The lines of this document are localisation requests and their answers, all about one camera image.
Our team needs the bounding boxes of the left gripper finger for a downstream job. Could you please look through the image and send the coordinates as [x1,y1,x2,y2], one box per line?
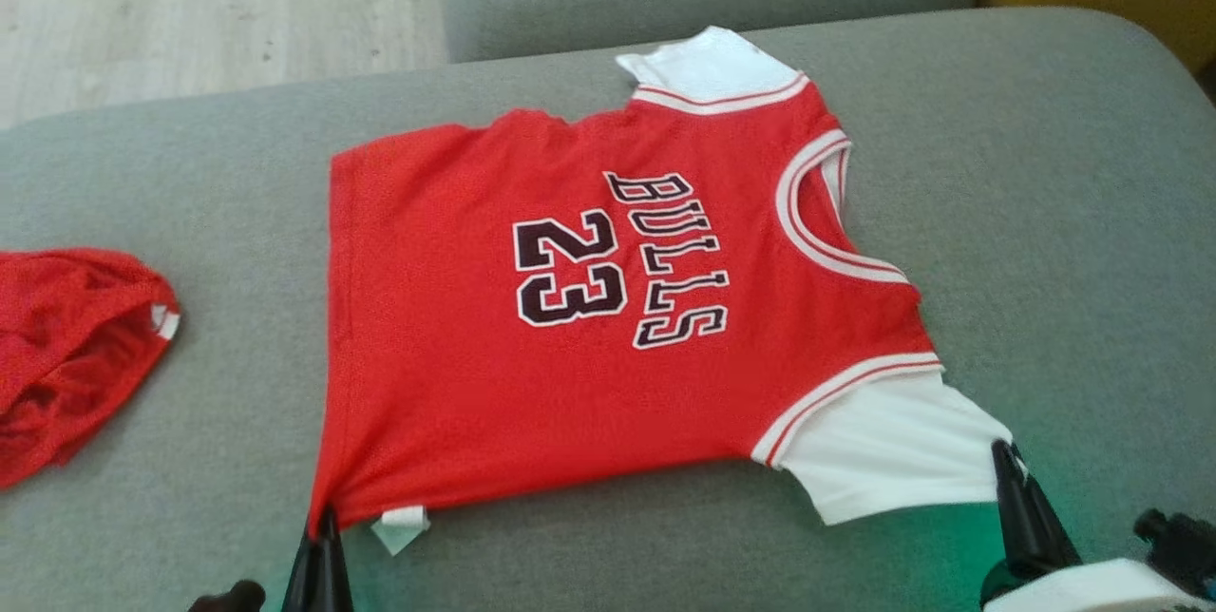
[282,507,326,612]
[323,507,354,612]

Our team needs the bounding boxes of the red mesh shorts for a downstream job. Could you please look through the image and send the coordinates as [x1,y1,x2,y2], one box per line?
[0,248,181,491]

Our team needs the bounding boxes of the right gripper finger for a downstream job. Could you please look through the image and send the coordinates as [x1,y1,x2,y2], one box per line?
[991,439,1082,580]

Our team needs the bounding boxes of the large grey sofa seat cushion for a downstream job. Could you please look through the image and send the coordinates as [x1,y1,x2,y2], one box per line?
[0,7,1216,612]

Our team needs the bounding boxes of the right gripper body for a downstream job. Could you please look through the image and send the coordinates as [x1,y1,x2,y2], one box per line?
[981,555,1216,612]

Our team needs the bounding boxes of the red Bulls jersey white sleeves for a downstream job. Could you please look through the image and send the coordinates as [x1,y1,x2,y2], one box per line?
[306,26,1016,556]

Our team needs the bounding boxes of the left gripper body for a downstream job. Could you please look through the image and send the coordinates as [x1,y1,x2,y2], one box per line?
[188,579,267,612]

